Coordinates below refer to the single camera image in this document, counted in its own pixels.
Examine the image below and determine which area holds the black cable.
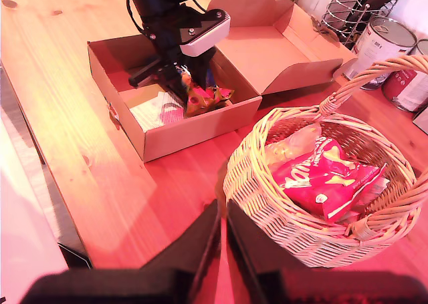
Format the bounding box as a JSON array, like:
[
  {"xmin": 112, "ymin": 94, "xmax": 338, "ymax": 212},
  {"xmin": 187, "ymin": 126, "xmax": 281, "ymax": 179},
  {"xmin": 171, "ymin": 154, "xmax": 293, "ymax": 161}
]
[{"xmin": 122, "ymin": 0, "xmax": 148, "ymax": 36}]

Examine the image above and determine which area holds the woven wicker basket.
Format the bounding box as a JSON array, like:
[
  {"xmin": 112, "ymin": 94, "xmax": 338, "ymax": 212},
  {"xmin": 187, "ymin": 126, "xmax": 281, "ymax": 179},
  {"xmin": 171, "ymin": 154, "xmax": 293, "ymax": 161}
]
[{"xmin": 222, "ymin": 54, "xmax": 428, "ymax": 269}]

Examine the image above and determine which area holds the pale grey camera box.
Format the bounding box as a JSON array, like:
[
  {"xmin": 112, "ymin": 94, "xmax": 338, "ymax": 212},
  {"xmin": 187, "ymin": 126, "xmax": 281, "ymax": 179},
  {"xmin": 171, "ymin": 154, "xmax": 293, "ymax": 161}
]
[{"xmin": 179, "ymin": 9, "xmax": 232, "ymax": 57}]

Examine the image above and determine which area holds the Terry's mini eggs bag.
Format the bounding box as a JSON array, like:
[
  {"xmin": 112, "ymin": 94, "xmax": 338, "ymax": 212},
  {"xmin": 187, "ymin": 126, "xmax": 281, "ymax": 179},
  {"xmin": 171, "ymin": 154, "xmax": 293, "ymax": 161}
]
[{"xmin": 182, "ymin": 69, "xmax": 235, "ymax": 118}]

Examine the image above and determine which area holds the brown cardboard box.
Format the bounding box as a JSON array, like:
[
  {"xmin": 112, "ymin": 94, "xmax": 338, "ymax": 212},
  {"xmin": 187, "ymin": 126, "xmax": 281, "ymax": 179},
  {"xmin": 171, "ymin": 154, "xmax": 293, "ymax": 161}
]
[{"xmin": 87, "ymin": 0, "xmax": 357, "ymax": 163}]

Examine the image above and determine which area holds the white printed paper sheet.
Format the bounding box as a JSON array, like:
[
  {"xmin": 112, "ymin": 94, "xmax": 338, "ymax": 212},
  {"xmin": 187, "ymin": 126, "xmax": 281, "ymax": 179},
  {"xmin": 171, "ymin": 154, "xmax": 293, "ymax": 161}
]
[{"xmin": 129, "ymin": 92, "xmax": 187, "ymax": 133}]

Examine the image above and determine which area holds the black table leg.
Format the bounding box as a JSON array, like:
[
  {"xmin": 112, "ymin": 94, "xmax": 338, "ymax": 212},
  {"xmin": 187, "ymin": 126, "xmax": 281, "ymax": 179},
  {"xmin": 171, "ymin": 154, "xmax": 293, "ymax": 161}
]
[{"xmin": 57, "ymin": 243, "xmax": 94, "ymax": 269}]

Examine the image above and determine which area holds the wire utensil holder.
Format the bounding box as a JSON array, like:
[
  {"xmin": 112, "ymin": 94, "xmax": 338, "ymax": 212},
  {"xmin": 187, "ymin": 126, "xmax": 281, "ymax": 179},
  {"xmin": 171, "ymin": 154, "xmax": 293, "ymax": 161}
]
[{"xmin": 320, "ymin": 0, "xmax": 404, "ymax": 49}]

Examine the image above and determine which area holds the red Maltesers bunnies bag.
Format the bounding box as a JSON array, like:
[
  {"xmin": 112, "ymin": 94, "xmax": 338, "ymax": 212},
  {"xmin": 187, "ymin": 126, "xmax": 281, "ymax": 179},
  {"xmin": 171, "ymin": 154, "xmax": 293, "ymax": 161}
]
[{"xmin": 265, "ymin": 123, "xmax": 389, "ymax": 223}]

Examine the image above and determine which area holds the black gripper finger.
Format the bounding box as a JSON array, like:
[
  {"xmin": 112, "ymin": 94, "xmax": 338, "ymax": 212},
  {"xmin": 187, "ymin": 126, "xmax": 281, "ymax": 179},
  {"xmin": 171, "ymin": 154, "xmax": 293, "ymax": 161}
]
[
  {"xmin": 226, "ymin": 199, "xmax": 312, "ymax": 304},
  {"xmin": 159, "ymin": 63, "xmax": 192, "ymax": 108},
  {"xmin": 140, "ymin": 199, "xmax": 221, "ymax": 304},
  {"xmin": 195, "ymin": 48, "xmax": 217, "ymax": 90}
]

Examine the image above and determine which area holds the red label tin can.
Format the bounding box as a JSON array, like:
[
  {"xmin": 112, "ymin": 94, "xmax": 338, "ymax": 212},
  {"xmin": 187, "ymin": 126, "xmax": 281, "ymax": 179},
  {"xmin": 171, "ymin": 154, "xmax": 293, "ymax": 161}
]
[{"xmin": 382, "ymin": 39, "xmax": 428, "ymax": 113}]

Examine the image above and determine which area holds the white label tin can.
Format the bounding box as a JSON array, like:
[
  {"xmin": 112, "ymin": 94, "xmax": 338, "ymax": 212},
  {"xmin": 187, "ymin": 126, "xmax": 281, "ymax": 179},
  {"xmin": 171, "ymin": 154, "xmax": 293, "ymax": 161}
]
[{"xmin": 343, "ymin": 15, "xmax": 418, "ymax": 92}]

